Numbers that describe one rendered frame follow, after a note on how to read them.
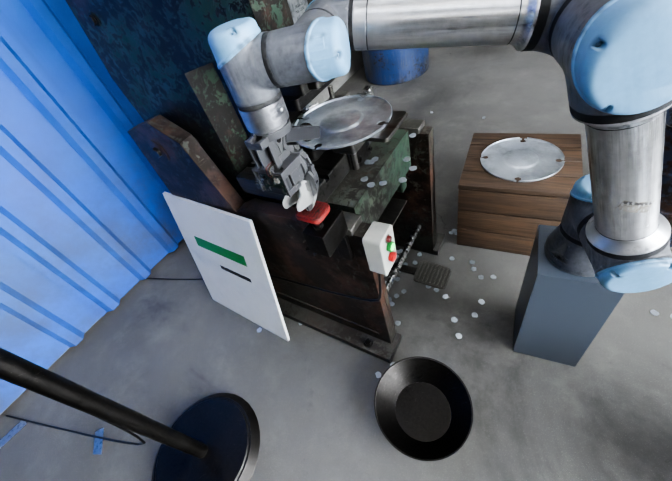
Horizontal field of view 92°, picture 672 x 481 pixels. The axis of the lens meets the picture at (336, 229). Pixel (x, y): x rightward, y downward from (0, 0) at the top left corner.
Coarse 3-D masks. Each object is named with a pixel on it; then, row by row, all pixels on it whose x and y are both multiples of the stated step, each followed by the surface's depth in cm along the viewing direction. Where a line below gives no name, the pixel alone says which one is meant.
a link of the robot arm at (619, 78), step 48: (576, 0) 41; (624, 0) 35; (576, 48) 38; (624, 48) 35; (576, 96) 43; (624, 96) 37; (624, 144) 44; (624, 192) 49; (624, 240) 56; (624, 288) 61
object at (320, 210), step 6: (318, 204) 72; (324, 204) 72; (306, 210) 72; (312, 210) 72; (318, 210) 71; (324, 210) 71; (300, 216) 71; (306, 216) 71; (312, 216) 70; (318, 216) 70; (324, 216) 70; (312, 222) 70; (318, 222) 70
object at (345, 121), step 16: (352, 96) 102; (368, 96) 100; (320, 112) 100; (336, 112) 96; (352, 112) 94; (368, 112) 93; (384, 112) 90; (320, 128) 92; (336, 128) 89; (352, 128) 88; (368, 128) 86; (304, 144) 88; (336, 144) 85; (352, 144) 83
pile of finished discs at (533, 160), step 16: (496, 144) 138; (512, 144) 136; (528, 144) 133; (544, 144) 131; (480, 160) 133; (496, 160) 131; (512, 160) 128; (528, 160) 126; (544, 160) 125; (496, 176) 124; (512, 176) 123; (528, 176) 121; (544, 176) 119
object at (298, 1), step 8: (288, 0) 72; (296, 0) 75; (304, 0) 77; (312, 0) 79; (296, 8) 75; (304, 8) 77; (296, 16) 76; (280, 88) 86; (288, 88) 85; (296, 88) 83; (304, 88) 83; (312, 88) 84
